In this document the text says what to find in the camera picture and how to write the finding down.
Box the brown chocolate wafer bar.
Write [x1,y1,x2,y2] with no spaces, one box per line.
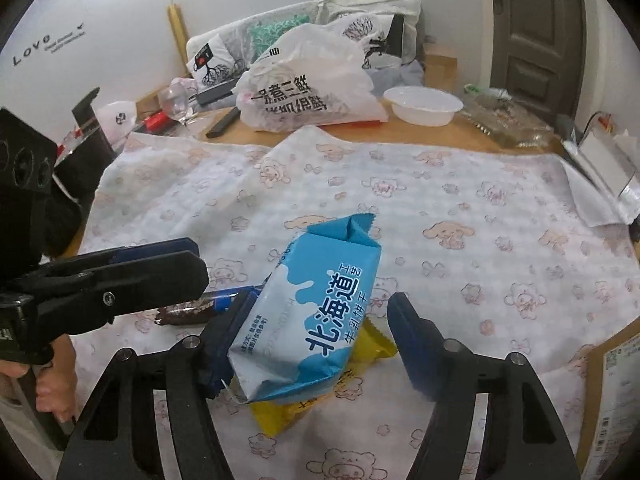
[154,285,264,326]

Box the yellow snack packet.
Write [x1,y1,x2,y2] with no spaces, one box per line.
[250,318,398,438]

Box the blue milk biscuit packet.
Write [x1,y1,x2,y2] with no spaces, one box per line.
[228,214,382,403]

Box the person's left hand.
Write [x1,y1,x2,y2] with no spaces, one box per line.
[0,335,77,422]

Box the open cardboard box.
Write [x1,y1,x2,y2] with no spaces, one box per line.
[576,321,640,479]

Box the clear wine glass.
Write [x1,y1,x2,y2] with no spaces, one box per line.
[157,79,192,126]

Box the black remote control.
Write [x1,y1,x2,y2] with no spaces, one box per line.
[205,106,241,139]

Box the cartoon print table cloth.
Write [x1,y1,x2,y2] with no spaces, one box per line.
[79,127,639,479]

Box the teal patterned pillow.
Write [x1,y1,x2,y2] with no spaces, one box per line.
[250,14,310,58]

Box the white printed plastic bag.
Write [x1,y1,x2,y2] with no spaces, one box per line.
[233,24,388,132]

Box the white book on foil bag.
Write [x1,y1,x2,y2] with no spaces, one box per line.
[562,129,639,228]

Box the white plastic bowl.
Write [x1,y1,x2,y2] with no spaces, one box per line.
[383,86,463,127]

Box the tree print white pillow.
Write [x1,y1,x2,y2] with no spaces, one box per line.
[186,0,422,88]

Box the small brown cardboard box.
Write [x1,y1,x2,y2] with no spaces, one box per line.
[423,42,458,93]

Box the dark wooden door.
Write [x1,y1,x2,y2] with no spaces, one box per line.
[490,0,585,125]

